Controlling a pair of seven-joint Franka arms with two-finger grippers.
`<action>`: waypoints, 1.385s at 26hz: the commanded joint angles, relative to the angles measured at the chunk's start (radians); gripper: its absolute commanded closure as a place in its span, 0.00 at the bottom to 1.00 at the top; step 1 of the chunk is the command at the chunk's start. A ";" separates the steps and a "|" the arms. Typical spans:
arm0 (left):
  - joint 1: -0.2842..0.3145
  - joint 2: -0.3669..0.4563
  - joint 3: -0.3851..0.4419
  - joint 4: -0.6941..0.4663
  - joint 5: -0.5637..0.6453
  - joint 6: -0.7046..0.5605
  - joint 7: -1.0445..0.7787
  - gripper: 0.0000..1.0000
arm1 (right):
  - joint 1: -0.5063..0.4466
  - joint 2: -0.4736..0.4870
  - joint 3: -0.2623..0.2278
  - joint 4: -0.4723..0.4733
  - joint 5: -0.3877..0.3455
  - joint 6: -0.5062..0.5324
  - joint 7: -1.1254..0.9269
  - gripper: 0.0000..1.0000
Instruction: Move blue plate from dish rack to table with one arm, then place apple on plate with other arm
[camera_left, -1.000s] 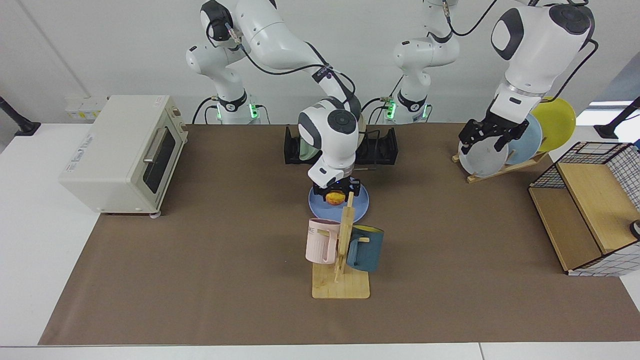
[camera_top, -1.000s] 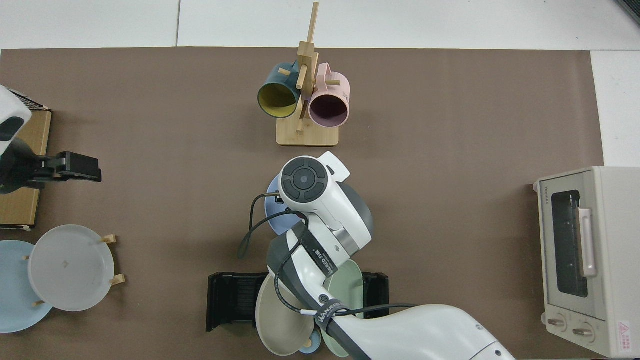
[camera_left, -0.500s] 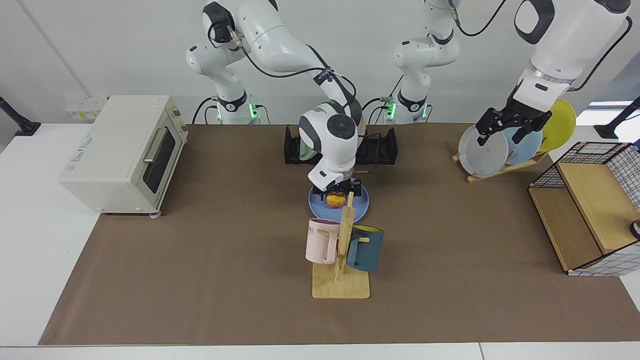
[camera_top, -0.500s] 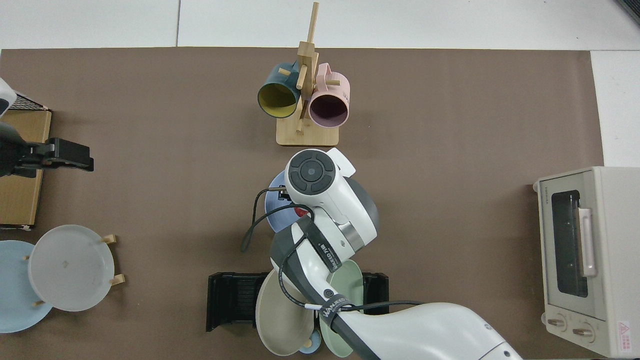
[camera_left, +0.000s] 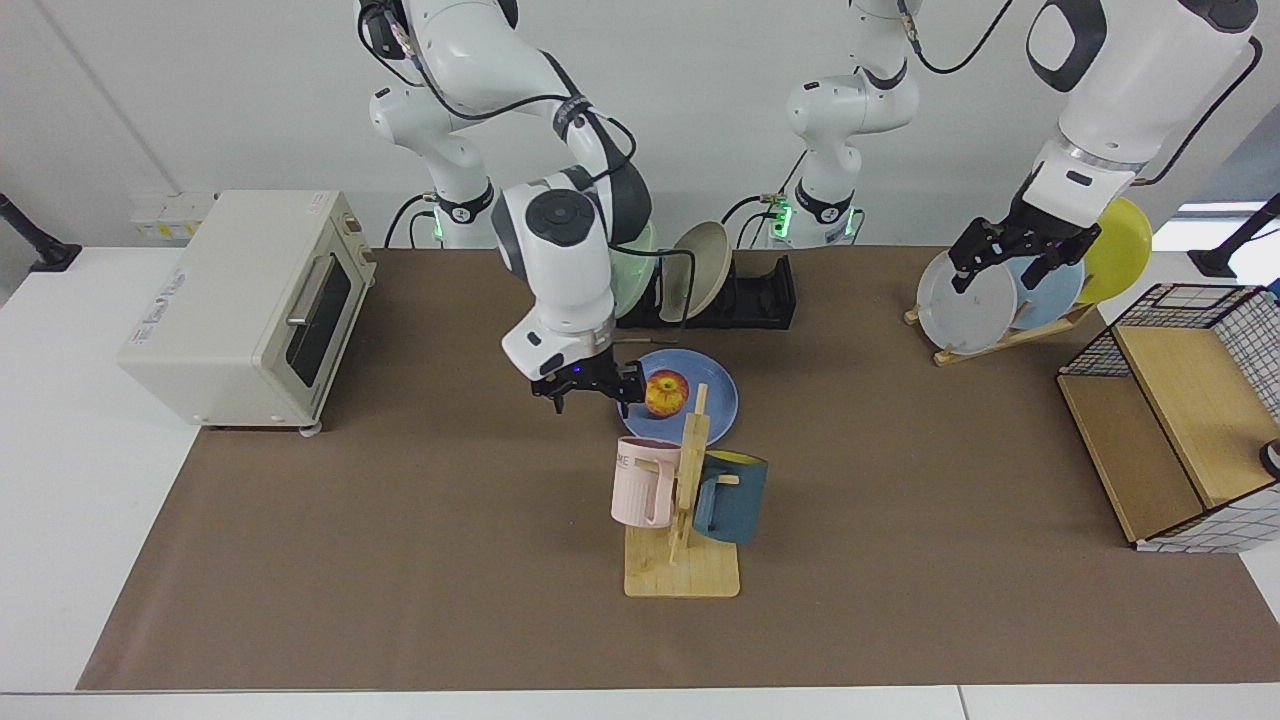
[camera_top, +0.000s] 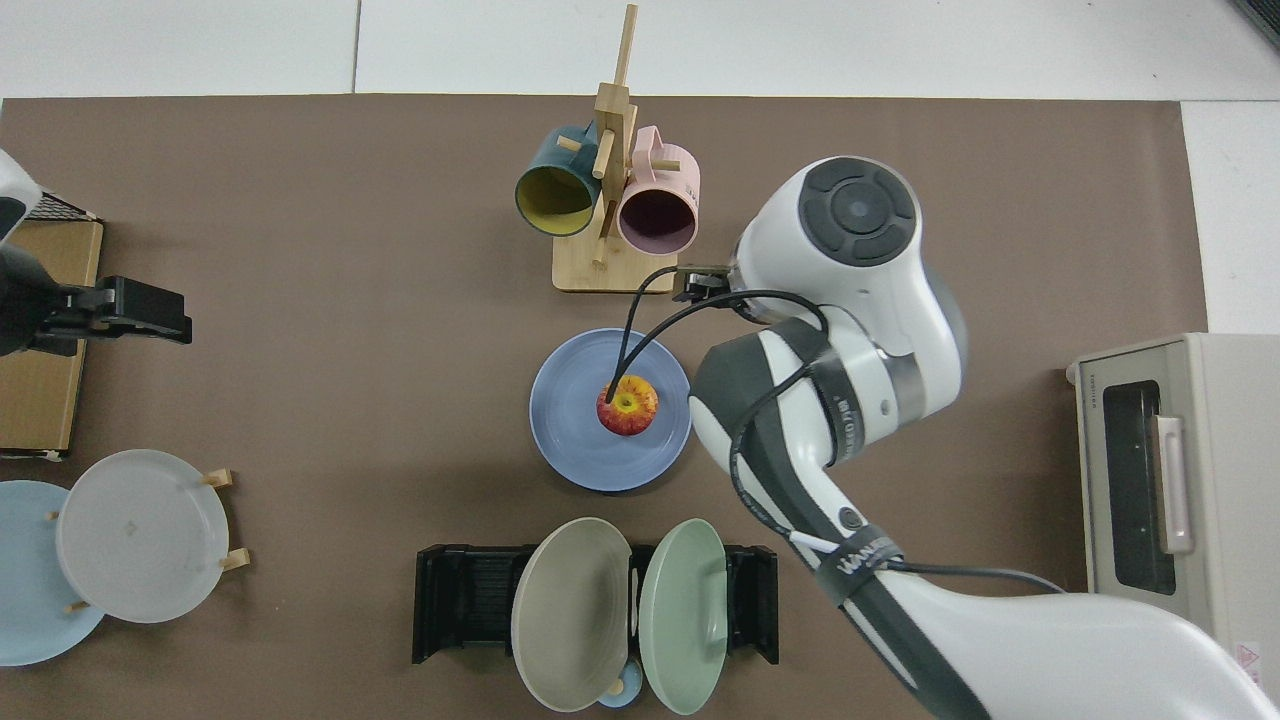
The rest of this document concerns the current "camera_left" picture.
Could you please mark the red yellow apple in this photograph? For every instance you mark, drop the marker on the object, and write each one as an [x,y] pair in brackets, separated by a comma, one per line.
[667,395]

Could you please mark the wooden cup stand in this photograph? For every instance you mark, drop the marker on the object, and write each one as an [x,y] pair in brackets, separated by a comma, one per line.
[680,575]

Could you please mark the pale green plate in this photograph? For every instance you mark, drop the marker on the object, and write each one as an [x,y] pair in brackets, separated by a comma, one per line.
[630,285]

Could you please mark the beige plate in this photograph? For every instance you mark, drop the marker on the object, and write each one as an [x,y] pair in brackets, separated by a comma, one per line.
[705,270]

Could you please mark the pale toaster oven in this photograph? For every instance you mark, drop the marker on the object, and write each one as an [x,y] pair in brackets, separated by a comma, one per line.
[220,290]

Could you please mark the dark teal mug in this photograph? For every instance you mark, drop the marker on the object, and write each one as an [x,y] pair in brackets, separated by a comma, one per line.
[735,505]

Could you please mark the brown table cloth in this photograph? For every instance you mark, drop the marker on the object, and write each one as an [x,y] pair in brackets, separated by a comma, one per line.
[400,550]

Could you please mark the yellow plate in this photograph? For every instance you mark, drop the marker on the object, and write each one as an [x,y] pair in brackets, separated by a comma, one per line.
[1120,250]

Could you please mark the white wall outlets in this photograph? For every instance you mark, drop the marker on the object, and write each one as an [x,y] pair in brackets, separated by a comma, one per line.
[170,215]

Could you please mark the black dish rack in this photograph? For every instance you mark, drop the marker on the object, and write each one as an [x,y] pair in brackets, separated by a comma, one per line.
[760,300]

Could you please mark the grey white plate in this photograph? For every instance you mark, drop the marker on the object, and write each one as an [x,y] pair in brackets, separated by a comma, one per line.
[965,315]

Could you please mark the pink mug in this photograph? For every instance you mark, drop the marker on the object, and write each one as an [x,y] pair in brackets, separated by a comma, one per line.
[635,495]

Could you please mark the black clamp stand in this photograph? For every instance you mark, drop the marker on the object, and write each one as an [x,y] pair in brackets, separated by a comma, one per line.
[45,255]
[1215,262]

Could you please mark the light blue plate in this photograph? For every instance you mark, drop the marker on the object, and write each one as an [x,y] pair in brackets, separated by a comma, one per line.
[1055,300]

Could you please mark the dark round object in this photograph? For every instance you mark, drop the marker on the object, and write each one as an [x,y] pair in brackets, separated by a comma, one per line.
[1272,460]

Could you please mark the wooden plate rack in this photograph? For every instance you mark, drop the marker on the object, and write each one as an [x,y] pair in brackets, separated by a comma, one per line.
[990,345]

